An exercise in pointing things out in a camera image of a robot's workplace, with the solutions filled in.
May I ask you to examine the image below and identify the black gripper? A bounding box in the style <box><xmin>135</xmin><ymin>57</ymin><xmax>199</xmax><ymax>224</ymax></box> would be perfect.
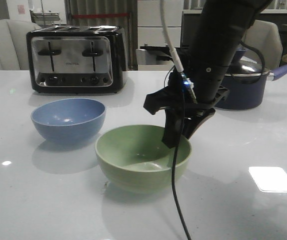
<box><xmin>143</xmin><ymin>68</ymin><xmax>229</xmax><ymax>149</ymax></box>

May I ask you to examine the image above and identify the green bowl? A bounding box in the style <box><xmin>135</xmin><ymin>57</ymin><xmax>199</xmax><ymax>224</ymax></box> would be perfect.
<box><xmin>94</xmin><ymin>124</ymin><xmax>192</xmax><ymax>195</ymax></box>

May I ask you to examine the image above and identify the blue bowl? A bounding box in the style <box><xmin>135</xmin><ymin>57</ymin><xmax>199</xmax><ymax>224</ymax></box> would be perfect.
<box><xmin>30</xmin><ymin>98</ymin><xmax>106</xmax><ymax>145</ymax></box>

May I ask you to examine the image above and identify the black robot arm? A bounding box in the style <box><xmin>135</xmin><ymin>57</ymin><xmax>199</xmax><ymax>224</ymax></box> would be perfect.
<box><xmin>143</xmin><ymin>0</ymin><xmax>271</xmax><ymax>148</ymax></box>

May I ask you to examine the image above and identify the dark blue saucepan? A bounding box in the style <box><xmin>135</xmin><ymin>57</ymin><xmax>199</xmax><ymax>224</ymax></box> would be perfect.
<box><xmin>215</xmin><ymin>65</ymin><xmax>287</xmax><ymax>110</ymax></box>

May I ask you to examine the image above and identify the glass pot lid blue knob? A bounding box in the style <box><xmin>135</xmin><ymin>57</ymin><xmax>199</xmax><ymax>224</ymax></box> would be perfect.
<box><xmin>225</xmin><ymin>49</ymin><xmax>269</xmax><ymax>77</ymax></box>

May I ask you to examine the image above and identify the white drawer cabinet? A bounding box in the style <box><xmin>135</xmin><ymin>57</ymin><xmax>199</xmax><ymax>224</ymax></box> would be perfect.
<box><xmin>137</xmin><ymin>0</ymin><xmax>184</xmax><ymax>48</ymax></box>

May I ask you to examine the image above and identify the beige chair on right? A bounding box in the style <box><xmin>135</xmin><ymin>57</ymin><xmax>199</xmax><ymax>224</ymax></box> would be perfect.
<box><xmin>242</xmin><ymin>20</ymin><xmax>283</xmax><ymax>70</ymax></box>

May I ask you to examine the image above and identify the beige chair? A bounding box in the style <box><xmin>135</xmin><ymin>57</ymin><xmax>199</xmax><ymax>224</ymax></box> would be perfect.
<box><xmin>242</xmin><ymin>20</ymin><xmax>283</xmax><ymax>70</ymax></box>
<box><xmin>0</xmin><ymin>19</ymin><xmax>41</xmax><ymax>71</ymax></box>

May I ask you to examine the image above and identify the black chrome four-slot toaster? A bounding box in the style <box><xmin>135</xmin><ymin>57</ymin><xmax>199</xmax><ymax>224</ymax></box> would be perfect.
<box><xmin>26</xmin><ymin>25</ymin><xmax>128</xmax><ymax>94</ymax></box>

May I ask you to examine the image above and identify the dark counter with white top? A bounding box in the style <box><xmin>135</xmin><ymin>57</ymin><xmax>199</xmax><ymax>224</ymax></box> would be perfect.
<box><xmin>180</xmin><ymin>9</ymin><xmax>287</xmax><ymax>54</ymax></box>

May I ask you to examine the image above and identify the stanchion with red belt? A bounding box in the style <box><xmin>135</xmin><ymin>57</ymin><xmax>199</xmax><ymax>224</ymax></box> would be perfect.
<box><xmin>64</xmin><ymin>0</ymin><xmax>137</xmax><ymax>70</ymax></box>

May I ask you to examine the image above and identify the beige chair on left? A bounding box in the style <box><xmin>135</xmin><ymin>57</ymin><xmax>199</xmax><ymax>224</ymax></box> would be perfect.
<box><xmin>0</xmin><ymin>19</ymin><xmax>41</xmax><ymax>71</ymax></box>

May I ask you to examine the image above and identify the black cable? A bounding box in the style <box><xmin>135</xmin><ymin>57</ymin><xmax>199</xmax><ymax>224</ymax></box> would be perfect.
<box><xmin>163</xmin><ymin>67</ymin><xmax>192</xmax><ymax>240</ymax></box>

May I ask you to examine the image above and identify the white cable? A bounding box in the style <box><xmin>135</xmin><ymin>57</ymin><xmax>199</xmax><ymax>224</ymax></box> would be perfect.
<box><xmin>159</xmin><ymin>0</ymin><xmax>185</xmax><ymax>73</ymax></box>

